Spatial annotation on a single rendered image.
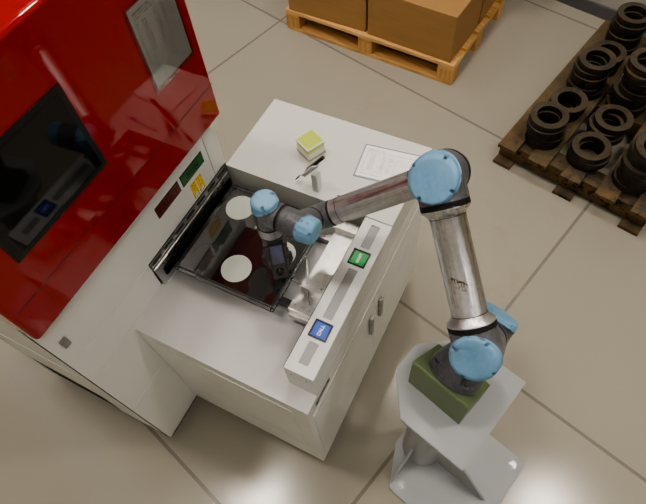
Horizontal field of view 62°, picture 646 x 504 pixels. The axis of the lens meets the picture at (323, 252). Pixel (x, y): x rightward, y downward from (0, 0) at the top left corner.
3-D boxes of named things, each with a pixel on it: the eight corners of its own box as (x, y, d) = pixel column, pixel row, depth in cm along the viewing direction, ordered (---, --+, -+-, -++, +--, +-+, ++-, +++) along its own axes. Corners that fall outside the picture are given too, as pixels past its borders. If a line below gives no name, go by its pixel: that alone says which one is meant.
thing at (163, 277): (161, 283, 176) (151, 269, 168) (231, 186, 196) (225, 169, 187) (165, 285, 176) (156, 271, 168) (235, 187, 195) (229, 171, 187)
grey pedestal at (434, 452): (525, 464, 219) (601, 412, 149) (463, 556, 204) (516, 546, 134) (423, 384, 239) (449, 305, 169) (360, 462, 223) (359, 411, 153)
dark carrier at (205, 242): (179, 266, 174) (179, 265, 173) (234, 189, 189) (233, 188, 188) (271, 306, 164) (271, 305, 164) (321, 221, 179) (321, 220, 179)
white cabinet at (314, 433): (201, 401, 241) (135, 330, 171) (300, 237, 283) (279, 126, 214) (328, 467, 223) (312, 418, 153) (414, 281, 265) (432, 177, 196)
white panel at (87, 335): (89, 381, 163) (16, 330, 129) (229, 187, 199) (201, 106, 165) (97, 385, 162) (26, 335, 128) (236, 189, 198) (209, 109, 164)
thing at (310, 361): (288, 383, 159) (282, 367, 147) (365, 240, 183) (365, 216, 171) (316, 396, 156) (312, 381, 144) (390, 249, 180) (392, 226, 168)
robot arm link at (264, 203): (269, 216, 136) (241, 203, 138) (275, 239, 145) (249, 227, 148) (285, 194, 139) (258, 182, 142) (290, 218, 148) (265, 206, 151)
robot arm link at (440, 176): (512, 359, 132) (465, 141, 126) (505, 386, 119) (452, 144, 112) (464, 363, 137) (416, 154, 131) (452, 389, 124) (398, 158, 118)
